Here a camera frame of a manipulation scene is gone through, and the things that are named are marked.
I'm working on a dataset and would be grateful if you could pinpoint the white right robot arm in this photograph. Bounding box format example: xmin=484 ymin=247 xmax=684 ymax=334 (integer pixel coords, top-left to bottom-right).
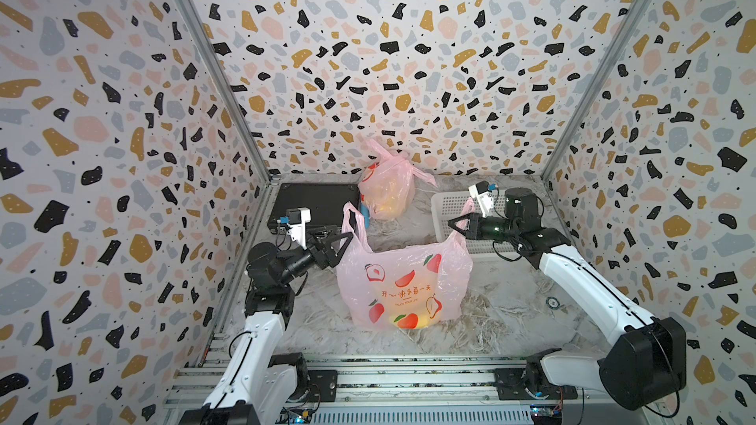
xmin=448 ymin=182 xmax=687 ymax=410

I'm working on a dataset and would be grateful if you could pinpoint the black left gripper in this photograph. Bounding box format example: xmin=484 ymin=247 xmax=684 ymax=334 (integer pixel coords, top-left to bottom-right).
xmin=276 ymin=226 xmax=352 ymax=292

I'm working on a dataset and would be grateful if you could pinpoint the blue cylindrical tube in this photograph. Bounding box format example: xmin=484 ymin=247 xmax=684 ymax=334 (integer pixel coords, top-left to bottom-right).
xmin=360 ymin=205 xmax=370 ymax=228

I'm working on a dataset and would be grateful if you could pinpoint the pink plastic bag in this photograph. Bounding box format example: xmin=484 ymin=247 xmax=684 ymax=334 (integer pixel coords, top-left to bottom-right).
xmin=335 ymin=203 xmax=474 ymax=331
xmin=358 ymin=140 xmax=437 ymax=220

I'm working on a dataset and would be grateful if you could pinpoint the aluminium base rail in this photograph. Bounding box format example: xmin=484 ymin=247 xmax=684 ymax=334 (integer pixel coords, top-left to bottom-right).
xmin=164 ymin=355 xmax=663 ymax=425

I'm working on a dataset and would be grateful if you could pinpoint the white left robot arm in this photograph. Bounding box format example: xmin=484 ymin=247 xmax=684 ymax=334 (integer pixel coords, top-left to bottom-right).
xmin=179 ymin=232 xmax=354 ymax=424

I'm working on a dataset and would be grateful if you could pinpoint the black ribbed carry case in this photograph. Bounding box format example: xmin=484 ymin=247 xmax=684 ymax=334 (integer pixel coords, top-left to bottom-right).
xmin=267 ymin=183 xmax=360 ymax=234

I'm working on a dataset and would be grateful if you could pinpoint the white perforated plastic basket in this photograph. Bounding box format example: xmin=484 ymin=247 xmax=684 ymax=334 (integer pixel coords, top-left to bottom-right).
xmin=431 ymin=182 xmax=545 ymax=261

